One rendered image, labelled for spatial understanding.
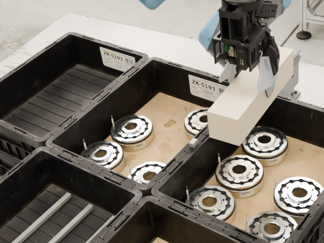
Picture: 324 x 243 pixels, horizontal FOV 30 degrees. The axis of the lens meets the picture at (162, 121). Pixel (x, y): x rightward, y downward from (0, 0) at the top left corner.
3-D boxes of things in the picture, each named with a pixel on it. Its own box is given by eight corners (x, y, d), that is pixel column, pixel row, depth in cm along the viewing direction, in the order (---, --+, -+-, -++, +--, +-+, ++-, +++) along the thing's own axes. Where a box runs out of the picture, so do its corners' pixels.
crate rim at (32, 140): (71, 37, 175) (69, 30, 173) (152, 62, 158) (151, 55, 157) (-38, 113, 152) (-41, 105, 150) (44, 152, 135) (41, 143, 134)
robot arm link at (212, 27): (225, 70, 173) (192, 35, 172) (260, 36, 170) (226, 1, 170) (224, 72, 161) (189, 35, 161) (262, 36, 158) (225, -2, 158)
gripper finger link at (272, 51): (258, 76, 110) (244, 34, 106) (262, 71, 111) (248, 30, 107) (281, 75, 107) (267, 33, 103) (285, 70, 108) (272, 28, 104)
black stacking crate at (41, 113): (78, 65, 180) (70, 32, 173) (156, 92, 164) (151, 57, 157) (-25, 141, 157) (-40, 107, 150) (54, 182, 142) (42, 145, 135)
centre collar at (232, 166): (236, 160, 132) (236, 157, 132) (255, 168, 129) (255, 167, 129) (222, 172, 129) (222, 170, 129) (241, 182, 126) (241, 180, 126)
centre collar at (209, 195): (206, 191, 126) (205, 189, 125) (226, 199, 123) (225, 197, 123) (193, 206, 123) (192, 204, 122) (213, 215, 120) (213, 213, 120)
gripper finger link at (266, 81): (257, 111, 110) (241, 68, 105) (270, 93, 113) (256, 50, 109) (272, 112, 108) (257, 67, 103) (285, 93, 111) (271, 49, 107)
